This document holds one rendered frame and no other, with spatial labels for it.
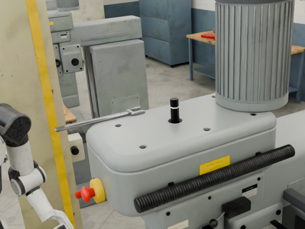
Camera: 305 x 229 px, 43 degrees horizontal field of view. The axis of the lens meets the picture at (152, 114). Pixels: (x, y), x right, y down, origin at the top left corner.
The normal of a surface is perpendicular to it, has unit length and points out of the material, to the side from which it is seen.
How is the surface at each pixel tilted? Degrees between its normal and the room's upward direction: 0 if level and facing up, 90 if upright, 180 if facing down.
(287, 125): 0
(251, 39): 90
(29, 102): 90
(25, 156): 97
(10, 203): 0
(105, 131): 0
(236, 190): 90
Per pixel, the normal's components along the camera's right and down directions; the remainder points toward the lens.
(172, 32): 0.46, 0.31
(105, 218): -0.07, -0.92
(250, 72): -0.25, 0.38
